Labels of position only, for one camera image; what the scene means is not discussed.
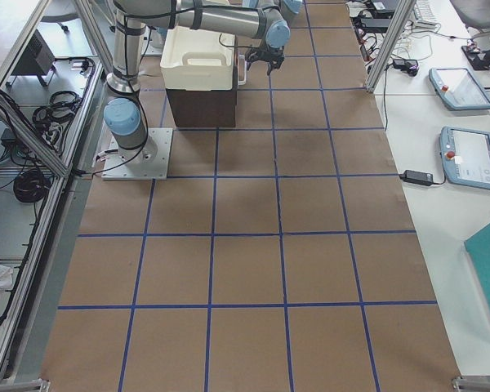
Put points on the upper teach pendant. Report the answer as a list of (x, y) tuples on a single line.
[(459, 89)]

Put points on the wooden drawer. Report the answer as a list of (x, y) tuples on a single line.
[(242, 70)]

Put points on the dark wooden cabinet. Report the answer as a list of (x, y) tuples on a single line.
[(203, 109)]

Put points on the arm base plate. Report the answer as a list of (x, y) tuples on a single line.
[(151, 163)]

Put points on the lower teach pendant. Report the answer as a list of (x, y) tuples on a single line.
[(465, 156)]

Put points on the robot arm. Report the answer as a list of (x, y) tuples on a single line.
[(266, 22)]

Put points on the white plastic bin top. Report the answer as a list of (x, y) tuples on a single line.
[(198, 60)]

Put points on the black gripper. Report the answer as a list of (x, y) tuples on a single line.
[(274, 58)]

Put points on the black power adapter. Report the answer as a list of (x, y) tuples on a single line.
[(417, 177)]

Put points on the aluminium frame post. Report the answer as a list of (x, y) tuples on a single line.
[(396, 27)]

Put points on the teach pendant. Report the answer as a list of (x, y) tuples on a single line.
[(465, 156), (459, 89)]

